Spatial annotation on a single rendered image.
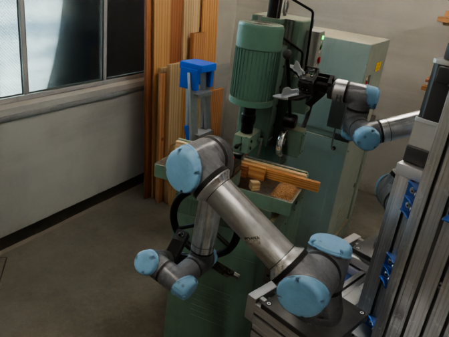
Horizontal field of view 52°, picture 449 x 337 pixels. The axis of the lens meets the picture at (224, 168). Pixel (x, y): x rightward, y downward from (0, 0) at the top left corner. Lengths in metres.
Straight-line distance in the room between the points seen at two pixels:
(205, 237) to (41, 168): 1.74
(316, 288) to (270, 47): 0.94
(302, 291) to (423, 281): 0.36
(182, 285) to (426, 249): 0.67
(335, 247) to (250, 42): 0.84
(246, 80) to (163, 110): 1.58
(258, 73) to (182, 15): 1.85
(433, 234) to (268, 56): 0.86
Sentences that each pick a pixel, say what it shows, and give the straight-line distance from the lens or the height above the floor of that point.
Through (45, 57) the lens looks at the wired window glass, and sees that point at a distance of 2.91.
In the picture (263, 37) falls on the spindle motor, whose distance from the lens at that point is 1.72.
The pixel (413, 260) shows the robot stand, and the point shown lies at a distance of 1.32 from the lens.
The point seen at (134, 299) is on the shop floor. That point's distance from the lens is 2.60.
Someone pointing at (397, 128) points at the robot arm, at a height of 1.28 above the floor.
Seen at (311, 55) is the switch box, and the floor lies 1.38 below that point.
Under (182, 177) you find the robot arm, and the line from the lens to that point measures 1.16.
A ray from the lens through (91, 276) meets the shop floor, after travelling 2.77.
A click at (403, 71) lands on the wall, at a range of 3.98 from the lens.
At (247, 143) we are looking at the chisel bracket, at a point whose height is 1.05.
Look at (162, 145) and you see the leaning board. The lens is 3.34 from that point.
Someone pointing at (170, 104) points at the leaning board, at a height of 0.77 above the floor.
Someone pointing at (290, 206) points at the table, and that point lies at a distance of 1.75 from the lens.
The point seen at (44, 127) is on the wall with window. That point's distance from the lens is 2.91.
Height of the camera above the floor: 1.67
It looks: 23 degrees down
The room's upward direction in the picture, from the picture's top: 7 degrees clockwise
